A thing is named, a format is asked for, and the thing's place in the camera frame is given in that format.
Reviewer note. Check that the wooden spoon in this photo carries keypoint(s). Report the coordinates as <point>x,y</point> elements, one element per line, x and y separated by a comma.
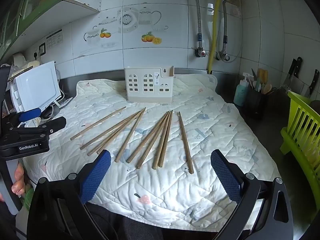
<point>267,88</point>

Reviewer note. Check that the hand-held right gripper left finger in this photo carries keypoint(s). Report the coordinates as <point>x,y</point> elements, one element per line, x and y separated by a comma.
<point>96,177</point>

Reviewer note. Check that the teal pump bottle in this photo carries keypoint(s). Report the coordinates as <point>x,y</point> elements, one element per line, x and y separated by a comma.
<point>241,93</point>

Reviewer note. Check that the white countertop appliance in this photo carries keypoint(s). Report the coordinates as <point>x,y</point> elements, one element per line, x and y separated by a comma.
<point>35,85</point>

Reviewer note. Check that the white round appliance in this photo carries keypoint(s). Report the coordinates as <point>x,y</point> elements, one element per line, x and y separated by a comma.
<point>20,58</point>

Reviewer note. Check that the green wall cabinet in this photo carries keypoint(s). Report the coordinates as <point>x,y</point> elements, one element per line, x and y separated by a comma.
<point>37,0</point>

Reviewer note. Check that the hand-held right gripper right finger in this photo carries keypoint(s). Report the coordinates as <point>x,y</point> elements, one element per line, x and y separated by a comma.
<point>225,177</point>

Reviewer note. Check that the wall instruction label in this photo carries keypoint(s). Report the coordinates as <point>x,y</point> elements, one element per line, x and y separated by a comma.
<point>53,38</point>

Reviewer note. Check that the pile of wooden chopsticks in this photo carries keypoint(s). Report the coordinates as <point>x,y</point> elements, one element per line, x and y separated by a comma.
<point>185,142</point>

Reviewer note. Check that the white wall hook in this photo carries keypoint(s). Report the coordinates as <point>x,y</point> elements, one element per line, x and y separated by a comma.
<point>210,8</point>

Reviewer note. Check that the person's dark trousers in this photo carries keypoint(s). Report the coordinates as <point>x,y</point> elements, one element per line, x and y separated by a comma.
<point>150,230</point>

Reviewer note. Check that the black utensil holder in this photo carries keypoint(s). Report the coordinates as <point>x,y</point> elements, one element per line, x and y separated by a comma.
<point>257,105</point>

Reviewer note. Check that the white quilted mat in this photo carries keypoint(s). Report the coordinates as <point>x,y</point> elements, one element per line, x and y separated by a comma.
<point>162,187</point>

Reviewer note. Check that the green plastic dish rack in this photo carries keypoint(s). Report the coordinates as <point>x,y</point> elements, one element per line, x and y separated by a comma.
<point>300,130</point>

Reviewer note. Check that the colourful printed bag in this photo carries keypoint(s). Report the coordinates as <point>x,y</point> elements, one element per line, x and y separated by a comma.
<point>28,197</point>

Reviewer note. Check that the metal valve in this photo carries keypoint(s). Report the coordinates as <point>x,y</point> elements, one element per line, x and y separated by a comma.
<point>226,57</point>

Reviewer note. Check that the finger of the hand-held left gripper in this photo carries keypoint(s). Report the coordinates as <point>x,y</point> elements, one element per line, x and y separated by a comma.
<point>30,113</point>
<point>56,123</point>

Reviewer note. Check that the person's left hand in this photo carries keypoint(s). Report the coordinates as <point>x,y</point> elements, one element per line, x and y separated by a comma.
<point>18,180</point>

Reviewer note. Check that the white plastic chopstick holder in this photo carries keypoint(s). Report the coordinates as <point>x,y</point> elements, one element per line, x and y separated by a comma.
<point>150,90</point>

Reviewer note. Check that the wall power socket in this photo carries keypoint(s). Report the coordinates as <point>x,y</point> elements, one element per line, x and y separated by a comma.
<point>42,48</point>

